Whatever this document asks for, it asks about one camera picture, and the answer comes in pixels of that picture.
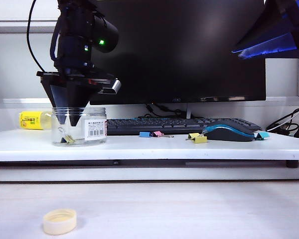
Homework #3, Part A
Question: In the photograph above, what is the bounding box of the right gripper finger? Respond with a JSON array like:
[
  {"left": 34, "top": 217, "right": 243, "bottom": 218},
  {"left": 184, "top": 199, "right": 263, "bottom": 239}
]
[
  {"left": 231, "top": 0, "right": 294, "bottom": 53},
  {"left": 238, "top": 32, "right": 299, "bottom": 60}
]

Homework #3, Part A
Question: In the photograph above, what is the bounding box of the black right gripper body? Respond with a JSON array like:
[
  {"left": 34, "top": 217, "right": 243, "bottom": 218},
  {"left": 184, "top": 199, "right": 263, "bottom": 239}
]
[{"left": 274, "top": 0, "right": 299, "bottom": 50}]

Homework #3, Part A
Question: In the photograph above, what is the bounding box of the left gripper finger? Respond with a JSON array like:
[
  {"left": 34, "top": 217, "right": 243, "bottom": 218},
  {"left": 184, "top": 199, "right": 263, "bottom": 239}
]
[
  {"left": 39, "top": 79, "right": 68, "bottom": 124},
  {"left": 66, "top": 82, "right": 102, "bottom": 127}
]

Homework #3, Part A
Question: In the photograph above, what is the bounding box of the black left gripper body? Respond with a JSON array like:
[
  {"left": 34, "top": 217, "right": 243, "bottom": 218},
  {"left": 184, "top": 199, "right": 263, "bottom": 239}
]
[{"left": 36, "top": 68, "right": 115, "bottom": 88}]

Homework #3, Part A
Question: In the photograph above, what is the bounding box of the round transparent plastic box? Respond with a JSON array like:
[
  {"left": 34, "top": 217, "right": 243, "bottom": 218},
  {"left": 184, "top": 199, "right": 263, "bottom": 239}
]
[{"left": 51, "top": 107, "right": 108, "bottom": 147}]

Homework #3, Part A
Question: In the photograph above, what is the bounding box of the pale yellow bottle cap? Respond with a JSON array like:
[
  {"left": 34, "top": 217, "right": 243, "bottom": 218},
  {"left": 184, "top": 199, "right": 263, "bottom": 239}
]
[{"left": 42, "top": 208, "right": 77, "bottom": 236}]

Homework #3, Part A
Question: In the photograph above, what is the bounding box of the plastic bottle with yellow label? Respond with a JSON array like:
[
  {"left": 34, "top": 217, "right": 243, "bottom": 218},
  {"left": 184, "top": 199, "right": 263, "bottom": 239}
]
[{"left": 18, "top": 111, "right": 53, "bottom": 130}]

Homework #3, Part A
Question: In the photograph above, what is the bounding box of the black computer monitor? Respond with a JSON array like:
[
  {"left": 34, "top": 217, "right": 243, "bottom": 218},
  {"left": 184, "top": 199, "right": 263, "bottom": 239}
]
[{"left": 88, "top": 0, "right": 266, "bottom": 105}]

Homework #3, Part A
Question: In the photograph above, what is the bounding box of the pink binder clip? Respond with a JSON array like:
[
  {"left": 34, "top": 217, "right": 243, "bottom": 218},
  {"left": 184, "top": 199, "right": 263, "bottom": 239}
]
[{"left": 151, "top": 130, "right": 175, "bottom": 139}]

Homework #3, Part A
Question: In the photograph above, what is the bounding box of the teal binder clip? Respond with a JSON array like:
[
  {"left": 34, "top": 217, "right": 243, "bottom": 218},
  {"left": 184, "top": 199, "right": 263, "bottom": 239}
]
[{"left": 253, "top": 131, "right": 269, "bottom": 141}]

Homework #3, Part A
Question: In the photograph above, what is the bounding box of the black computer keyboard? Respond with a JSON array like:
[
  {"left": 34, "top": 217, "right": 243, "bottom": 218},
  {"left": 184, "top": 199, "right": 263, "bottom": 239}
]
[{"left": 106, "top": 118, "right": 262, "bottom": 136}]

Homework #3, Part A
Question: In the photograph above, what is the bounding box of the blue and black computer mouse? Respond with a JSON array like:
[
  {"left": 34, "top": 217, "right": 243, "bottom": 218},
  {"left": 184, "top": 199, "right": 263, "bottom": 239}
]
[{"left": 202, "top": 123, "right": 255, "bottom": 143}]

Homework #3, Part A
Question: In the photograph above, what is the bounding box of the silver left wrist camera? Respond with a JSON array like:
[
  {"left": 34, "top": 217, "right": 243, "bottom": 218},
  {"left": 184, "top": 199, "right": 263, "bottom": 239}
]
[{"left": 98, "top": 79, "right": 122, "bottom": 95}]

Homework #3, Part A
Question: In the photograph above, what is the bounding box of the black power cable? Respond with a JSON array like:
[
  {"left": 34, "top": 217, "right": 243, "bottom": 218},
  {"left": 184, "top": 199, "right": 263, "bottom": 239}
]
[{"left": 265, "top": 106, "right": 299, "bottom": 132}]

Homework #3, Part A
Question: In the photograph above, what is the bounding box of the black monitor cable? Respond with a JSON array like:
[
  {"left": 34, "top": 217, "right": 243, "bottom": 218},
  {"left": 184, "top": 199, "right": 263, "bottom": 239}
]
[{"left": 138, "top": 103, "right": 187, "bottom": 119}]

